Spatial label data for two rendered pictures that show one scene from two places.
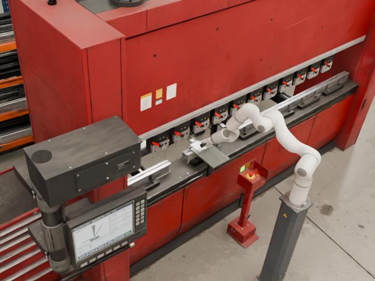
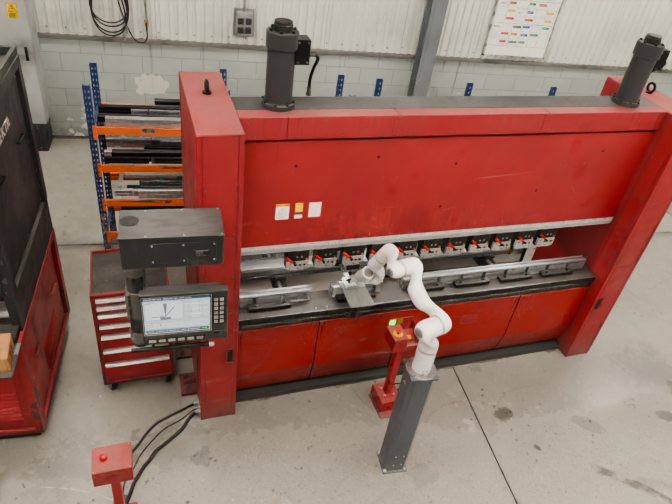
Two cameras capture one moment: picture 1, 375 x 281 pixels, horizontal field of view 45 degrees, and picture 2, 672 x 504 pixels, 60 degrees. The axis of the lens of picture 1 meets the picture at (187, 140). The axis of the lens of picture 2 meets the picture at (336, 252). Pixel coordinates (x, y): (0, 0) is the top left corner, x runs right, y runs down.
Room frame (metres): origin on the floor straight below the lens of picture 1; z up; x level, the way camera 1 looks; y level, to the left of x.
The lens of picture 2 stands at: (-0.26, -1.11, 3.66)
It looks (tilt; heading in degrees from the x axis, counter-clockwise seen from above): 37 degrees down; 20
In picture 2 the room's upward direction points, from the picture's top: 9 degrees clockwise
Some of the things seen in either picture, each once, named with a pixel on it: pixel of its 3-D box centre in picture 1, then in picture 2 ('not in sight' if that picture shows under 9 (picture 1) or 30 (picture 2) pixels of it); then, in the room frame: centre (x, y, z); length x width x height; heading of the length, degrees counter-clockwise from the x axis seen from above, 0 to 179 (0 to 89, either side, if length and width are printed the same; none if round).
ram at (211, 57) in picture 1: (268, 40); (454, 187); (3.29, -0.56, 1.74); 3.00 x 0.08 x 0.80; 133
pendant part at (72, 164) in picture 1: (89, 205); (174, 286); (1.63, 0.49, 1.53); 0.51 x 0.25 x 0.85; 130
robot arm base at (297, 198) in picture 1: (299, 191); (424, 358); (2.32, -0.82, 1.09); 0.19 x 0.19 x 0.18
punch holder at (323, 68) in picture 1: (324, 62); (544, 234); (3.93, -1.23, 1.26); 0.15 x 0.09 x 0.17; 133
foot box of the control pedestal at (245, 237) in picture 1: (243, 231); (387, 399); (2.78, -0.59, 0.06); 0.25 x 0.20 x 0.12; 45
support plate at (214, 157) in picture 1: (210, 154); (356, 293); (2.74, -0.19, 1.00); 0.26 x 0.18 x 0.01; 43
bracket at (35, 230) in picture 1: (68, 226); not in sight; (1.75, 0.67, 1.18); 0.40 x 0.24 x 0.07; 133
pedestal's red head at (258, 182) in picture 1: (253, 175); (402, 334); (2.80, -0.57, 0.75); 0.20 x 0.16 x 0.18; 135
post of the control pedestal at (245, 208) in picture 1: (246, 204); (393, 368); (2.80, -0.57, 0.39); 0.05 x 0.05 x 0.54; 45
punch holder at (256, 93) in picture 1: (252, 95); (429, 245); (3.24, -0.51, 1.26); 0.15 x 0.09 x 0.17; 133
